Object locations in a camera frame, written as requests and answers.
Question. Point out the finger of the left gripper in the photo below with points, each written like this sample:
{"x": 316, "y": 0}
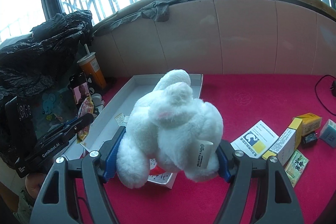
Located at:
{"x": 68, "y": 129}

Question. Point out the small black object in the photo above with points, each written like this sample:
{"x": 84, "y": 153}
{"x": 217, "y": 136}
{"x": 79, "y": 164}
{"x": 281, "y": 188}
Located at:
{"x": 309, "y": 140}

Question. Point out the green tea sachet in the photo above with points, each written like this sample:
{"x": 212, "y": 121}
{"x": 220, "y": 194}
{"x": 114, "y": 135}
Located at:
{"x": 295, "y": 167}

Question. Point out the yellow white narrow box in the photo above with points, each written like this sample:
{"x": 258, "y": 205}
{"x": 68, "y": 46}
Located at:
{"x": 287, "y": 143}

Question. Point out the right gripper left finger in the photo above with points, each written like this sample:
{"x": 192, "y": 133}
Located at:
{"x": 70, "y": 180}

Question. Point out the teal tissue pack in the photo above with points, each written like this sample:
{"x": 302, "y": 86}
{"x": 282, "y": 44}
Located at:
{"x": 328, "y": 133}

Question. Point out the yellow snack bar wrapper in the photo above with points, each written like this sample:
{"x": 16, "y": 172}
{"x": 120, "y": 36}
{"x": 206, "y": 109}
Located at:
{"x": 85, "y": 115}

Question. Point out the grey cloth on sill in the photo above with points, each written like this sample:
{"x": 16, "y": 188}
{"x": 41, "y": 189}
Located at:
{"x": 158, "y": 11}

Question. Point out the yellow orange small box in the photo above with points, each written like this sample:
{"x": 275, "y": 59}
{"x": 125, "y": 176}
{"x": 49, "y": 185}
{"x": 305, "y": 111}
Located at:
{"x": 310, "y": 123}

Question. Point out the white plush bunny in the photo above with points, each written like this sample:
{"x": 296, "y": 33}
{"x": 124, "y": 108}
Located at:
{"x": 170, "y": 125}

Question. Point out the smartphone on paw stand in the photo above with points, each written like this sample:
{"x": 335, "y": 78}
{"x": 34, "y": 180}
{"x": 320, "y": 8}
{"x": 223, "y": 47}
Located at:
{"x": 79, "y": 87}

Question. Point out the black plastic bag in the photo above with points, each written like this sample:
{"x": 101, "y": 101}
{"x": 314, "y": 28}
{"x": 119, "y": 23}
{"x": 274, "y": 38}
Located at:
{"x": 34, "y": 64}

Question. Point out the white cardboard tray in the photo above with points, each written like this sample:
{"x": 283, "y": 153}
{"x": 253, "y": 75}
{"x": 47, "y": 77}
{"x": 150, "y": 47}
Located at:
{"x": 128, "y": 111}

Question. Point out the black charger with cable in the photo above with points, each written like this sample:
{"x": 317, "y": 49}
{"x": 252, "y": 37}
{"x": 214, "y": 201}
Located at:
{"x": 324, "y": 90}

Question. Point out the orange drink cup with straw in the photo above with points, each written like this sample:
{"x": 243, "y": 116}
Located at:
{"x": 90, "y": 66}

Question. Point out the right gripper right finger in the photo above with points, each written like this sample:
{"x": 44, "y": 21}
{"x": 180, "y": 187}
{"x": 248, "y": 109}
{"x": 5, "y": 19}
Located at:
{"x": 275, "y": 200}

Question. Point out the white blue yellow medicine box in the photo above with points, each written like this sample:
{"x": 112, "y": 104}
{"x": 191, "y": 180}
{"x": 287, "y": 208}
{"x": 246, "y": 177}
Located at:
{"x": 255, "y": 141}

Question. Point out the person's left hand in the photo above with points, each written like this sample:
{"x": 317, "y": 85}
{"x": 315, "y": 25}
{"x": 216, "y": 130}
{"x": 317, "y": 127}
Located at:
{"x": 33, "y": 183}

